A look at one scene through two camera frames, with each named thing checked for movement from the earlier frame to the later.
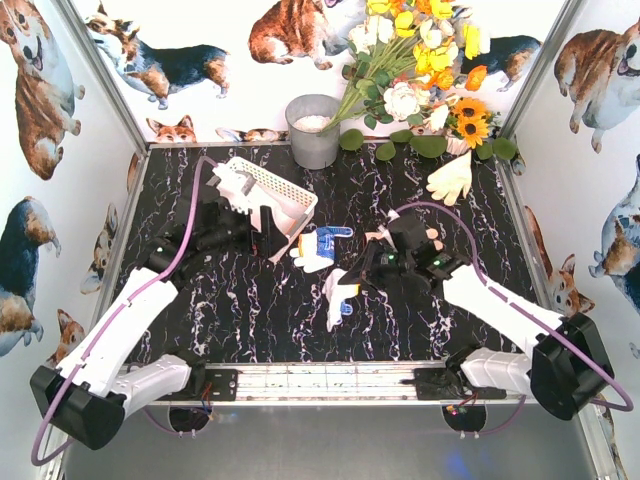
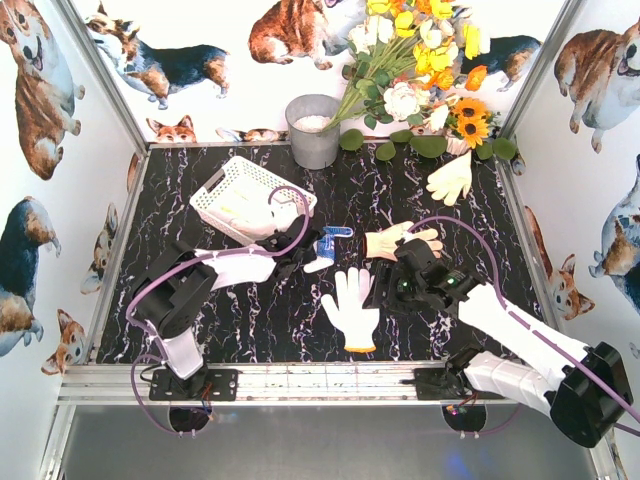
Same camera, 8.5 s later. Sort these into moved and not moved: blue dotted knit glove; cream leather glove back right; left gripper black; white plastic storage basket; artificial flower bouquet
Moved: left gripper black
Not moved: cream leather glove back right; artificial flower bouquet; blue dotted knit glove; white plastic storage basket
